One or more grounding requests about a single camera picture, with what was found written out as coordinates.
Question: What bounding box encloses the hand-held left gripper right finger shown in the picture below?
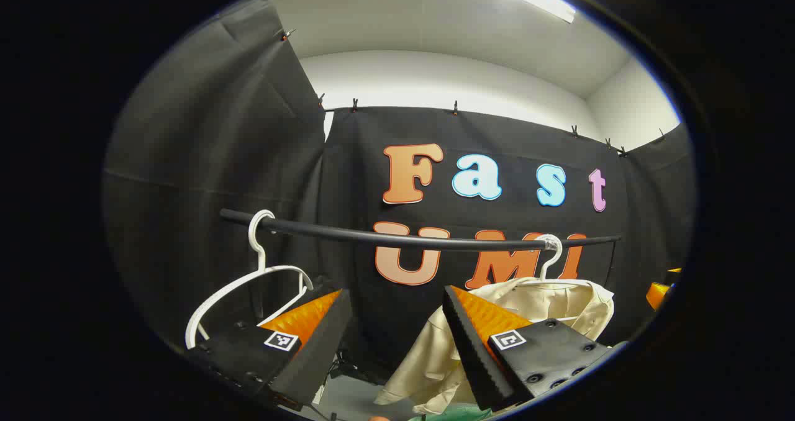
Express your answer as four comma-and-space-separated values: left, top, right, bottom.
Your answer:
441, 284, 629, 413

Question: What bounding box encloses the white hanger with taped hook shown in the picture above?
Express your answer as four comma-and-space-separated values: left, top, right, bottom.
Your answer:
534, 233, 565, 282

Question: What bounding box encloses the black backdrop cloth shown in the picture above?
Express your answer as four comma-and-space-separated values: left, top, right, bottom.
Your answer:
102, 0, 696, 409

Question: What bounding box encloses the black clothes rack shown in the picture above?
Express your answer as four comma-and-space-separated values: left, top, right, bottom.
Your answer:
219, 208, 623, 273

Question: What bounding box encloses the cream shirt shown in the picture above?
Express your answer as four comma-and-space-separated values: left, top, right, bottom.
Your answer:
375, 277, 616, 415

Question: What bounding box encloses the empty white hanger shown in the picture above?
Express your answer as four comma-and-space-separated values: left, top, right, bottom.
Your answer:
185, 209, 314, 350

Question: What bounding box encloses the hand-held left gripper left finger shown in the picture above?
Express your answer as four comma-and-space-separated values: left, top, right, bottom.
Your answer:
185, 287, 353, 410

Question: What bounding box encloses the row of black clips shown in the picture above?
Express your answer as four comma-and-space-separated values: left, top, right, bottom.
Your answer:
279, 29, 666, 158

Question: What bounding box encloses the green laundry hamper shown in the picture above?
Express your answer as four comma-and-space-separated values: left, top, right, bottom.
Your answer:
410, 404, 494, 421

